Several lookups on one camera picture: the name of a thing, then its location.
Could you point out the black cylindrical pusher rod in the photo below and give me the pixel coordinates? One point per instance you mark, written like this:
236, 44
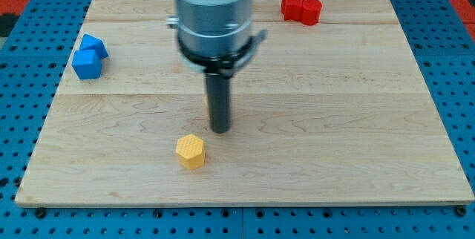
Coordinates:
219, 102

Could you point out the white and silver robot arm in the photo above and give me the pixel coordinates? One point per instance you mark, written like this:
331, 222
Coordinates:
215, 37

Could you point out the yellow hexagon block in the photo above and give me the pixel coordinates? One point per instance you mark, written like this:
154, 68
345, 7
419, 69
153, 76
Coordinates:
190, 151

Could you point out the red star block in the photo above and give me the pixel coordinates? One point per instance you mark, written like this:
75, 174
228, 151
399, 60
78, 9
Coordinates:
291, 9

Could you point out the light wooden board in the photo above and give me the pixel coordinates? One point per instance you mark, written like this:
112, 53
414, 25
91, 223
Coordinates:
335, 114

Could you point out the red cylinder block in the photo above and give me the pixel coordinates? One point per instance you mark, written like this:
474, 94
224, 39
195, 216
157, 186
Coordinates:
310, 12

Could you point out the blue cube block front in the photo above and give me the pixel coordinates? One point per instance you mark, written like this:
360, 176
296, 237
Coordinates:
87, 64

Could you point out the blue cube block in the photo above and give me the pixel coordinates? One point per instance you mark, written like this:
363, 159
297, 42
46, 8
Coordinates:
90, 42
87, 64

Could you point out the blue cube block rear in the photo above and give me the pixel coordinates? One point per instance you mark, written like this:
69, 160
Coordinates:
90, 42

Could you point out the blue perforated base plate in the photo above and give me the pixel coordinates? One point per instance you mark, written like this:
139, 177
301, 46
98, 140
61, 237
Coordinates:
34, 57

